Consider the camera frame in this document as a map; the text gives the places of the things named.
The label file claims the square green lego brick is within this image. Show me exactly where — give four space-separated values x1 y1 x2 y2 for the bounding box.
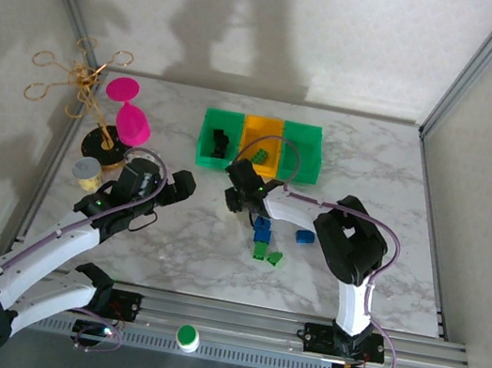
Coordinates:
251 241 269 262

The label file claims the sloped green lego brick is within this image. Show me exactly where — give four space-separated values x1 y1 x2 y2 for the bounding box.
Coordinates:
264 249 286 268

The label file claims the green plastic bin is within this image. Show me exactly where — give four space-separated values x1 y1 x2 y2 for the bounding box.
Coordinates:
273 118 329 187
194 106 248 175

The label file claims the jar with grey lid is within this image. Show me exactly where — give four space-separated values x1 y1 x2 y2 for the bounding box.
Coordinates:
68 154 107 195

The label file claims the yellow plastic bin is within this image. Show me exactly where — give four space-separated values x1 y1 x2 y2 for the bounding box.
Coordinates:
233 112 287 180

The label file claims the pink plastic wine glass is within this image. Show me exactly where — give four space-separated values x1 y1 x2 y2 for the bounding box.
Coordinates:
97 73 160 150

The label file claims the green push button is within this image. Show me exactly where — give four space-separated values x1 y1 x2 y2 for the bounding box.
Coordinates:
173 322 204 356

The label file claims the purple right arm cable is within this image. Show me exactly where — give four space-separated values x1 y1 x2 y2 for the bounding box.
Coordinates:
198 129 433 368

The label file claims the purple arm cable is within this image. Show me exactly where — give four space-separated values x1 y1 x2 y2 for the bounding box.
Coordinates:
0 124 174 368
198 129 433 368

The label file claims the gold wire glass stand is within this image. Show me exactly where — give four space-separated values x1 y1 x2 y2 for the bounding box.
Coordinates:
12 27 151 174

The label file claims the aluminium side rail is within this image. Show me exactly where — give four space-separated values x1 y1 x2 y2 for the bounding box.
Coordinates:
384 123 487 345
2 56 108 278

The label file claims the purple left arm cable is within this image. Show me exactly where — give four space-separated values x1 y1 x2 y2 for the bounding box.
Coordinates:
0 124 174 368

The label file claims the aluminium back rail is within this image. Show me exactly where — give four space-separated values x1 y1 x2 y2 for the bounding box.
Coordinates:
101 65 424 130

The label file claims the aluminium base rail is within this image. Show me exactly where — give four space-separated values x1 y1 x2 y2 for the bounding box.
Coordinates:
0 262 479 368

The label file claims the slotted grey cable duct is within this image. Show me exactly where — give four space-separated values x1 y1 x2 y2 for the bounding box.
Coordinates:
10 307 339 368

